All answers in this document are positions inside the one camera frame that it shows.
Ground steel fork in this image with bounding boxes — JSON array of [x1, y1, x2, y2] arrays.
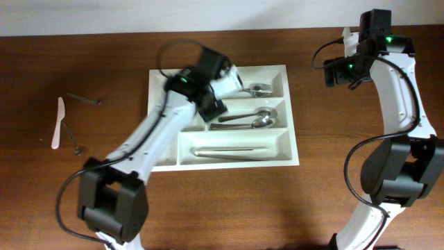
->
[[243, 89, 273, 98], [244, 83, 273, 93]]

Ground steel tablespoon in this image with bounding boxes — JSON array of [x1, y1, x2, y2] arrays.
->
[[210, 118, 274, 131], [218, 107, 278, 122]]

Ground steel tongs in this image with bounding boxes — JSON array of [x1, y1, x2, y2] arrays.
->
[[190, 147, 275, 161]]

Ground dark small teaspoon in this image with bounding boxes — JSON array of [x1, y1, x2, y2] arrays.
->
[[67, 93, 101, 106]]

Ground pink plastic knife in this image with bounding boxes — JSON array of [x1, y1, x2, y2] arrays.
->
[[51, 97, 65, 149]]

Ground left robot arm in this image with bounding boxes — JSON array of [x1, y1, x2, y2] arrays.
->
[[73, 47, 243, 249]]

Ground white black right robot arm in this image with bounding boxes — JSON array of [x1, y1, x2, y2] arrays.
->
[[320, 9, 443, 249]]

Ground white cutlery tray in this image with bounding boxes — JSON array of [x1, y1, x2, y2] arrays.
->
[[153, 65, 300, 172]]

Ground small steel teaspoon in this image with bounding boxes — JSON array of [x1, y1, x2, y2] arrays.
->
[[62, 121, 83, 156]]

